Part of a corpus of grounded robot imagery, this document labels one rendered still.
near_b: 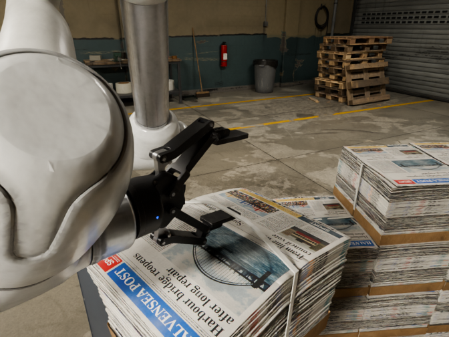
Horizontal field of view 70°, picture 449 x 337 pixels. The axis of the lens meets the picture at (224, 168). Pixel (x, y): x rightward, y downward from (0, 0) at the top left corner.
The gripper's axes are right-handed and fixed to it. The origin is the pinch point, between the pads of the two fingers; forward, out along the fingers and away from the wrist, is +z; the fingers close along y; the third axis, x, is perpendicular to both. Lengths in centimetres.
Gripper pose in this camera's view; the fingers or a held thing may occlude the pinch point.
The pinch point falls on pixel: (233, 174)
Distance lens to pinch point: 53.6
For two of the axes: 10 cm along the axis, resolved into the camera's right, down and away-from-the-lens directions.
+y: -0.7, 9.3, 3.7
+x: 7.1, 3.1, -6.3
